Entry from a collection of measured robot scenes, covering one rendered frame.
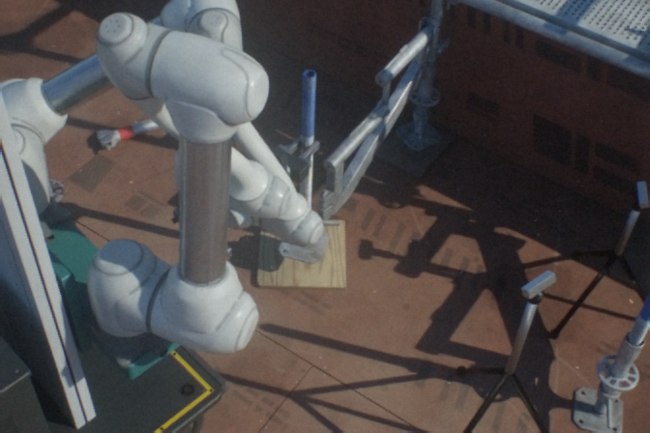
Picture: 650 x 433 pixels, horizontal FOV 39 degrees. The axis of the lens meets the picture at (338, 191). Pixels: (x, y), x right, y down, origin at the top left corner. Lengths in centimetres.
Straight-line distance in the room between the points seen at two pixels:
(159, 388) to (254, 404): 43
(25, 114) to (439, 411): 152
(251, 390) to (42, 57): 187
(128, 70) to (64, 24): 264
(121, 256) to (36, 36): 234
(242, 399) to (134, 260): 101
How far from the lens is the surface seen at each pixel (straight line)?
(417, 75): 336
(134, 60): 170
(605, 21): 321
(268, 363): 303
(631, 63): 309
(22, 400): 217
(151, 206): 348
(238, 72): 164
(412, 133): 372
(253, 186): 212
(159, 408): 261
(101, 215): 348
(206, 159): 176
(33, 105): 249
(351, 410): 296
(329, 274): 322
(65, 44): 423
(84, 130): 380
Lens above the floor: 257
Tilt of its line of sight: 47 degrees down
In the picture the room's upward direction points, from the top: 4 degrees clockwise
